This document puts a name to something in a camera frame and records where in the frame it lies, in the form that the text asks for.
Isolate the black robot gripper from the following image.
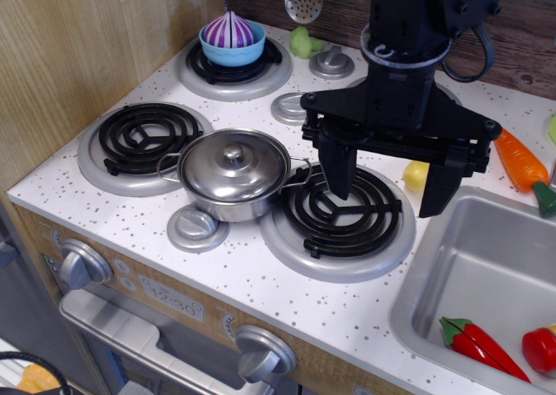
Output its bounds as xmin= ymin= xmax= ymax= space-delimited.
xmin=301 ymin=63 xmax=502 ymax=218

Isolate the steel pot lid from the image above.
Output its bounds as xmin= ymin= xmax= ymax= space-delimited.
xmin=178 ymin=128 xmax=291 ymax=203

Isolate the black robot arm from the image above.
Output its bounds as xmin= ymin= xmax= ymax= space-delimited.
xmin=301 ymin=0 xmax=502 ymax=218

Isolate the small steel pot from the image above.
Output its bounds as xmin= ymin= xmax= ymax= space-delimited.
xmin=156 ymin=128 xmax=313 ymax=222

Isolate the yellow toy squash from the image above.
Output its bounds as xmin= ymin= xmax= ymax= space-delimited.
xmin=402 ymin=161 xmax=429 ymax=193

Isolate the front right black burner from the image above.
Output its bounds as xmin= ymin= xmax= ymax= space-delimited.
xmin=260 ymin=163 xmax=416 ymax=283

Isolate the back silver stovetop knob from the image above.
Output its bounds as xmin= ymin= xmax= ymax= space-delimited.
xmin=309 ymin=45 xmax=354 ymax=80

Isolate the silver stovetop knob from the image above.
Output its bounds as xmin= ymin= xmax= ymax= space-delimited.
xmin=167 ymin=205 xmax=229 ymax=253
xmin=270 ymin=93 xmax=307 ymax=126
xmin=309 ymin=45 xmax=354 ymax=80

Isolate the middle silver stovetop knob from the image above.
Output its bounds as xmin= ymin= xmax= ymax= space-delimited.
xmin=270 ymin=93 xmax=307 ymax=126

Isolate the silver toy sink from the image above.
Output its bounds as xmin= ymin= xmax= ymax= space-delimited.
xmin=390 ymin=186 xmax=555 ymax=394

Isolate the orange toy carrot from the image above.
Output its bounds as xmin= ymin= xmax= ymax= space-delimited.
xmin=495 ymin=128 xmax=555 ymax=218

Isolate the green toy broccoli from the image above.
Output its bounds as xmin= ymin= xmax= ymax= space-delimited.
xmin=289 ymin=26 xmax=323 ymax=59

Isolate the back left black burner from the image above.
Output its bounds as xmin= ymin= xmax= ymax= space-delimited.
xmin=177 ymin=37 xmax=293 ymax=102

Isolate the light green toy at edge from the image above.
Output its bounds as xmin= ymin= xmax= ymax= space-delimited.
xmin=547 ymin=115 xmax=556 ymax=143

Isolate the red toy chili pepper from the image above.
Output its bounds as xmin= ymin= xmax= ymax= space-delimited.
xmin=439 ymin=317 xmax=531 ymax=383

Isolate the blue plastic bowl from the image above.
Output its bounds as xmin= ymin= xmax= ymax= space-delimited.
xmin=199 ymin=20 xmax=267 ymax=67

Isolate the hanging round metal skimmer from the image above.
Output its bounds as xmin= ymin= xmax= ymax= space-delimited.
xmin=284 ymin=0 xmax=323 ymax=24

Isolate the purple striped toy onion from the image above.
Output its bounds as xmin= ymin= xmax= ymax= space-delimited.
xmin=203 ymin=11 xmax=255 ymax=49

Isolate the front silver stovetop knob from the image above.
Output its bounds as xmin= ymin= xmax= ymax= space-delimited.
xmin=167 ymin=205 xmax=229 ymax=253

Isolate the right silver oven knob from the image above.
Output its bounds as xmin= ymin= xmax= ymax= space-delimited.
xmin=235 ymin=325 xmax=298 ymax=384

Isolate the silver oven knob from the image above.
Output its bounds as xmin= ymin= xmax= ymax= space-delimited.
xmin=60 ymin=239 xmax=113 ymax=290
xmin=235 ymin=325 xmax=298 ymax=384

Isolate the red toy tomato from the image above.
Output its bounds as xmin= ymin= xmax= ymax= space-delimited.
xmin=521 ymin=324 xmax=555 ymax=373

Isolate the front left black burner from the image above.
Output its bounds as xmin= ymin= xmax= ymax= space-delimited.
xmin=77 ymin=102 xmax=213 ymax=197

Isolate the left silver oven knob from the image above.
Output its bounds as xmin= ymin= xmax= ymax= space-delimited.
xmin=60 ymin=239 xmax=113 ymax=290

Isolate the orange toy on floor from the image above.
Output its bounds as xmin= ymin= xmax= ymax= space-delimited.
xmin=17 ymin=364 xmax=61 ymax=394

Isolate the silver oven door handle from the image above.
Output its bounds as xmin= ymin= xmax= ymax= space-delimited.
xmin=60 ymin=290 xmax=275 ymax=394

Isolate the black cable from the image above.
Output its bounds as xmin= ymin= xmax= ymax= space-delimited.
xmin=0 ymin=350 xmax=70 ymax=395

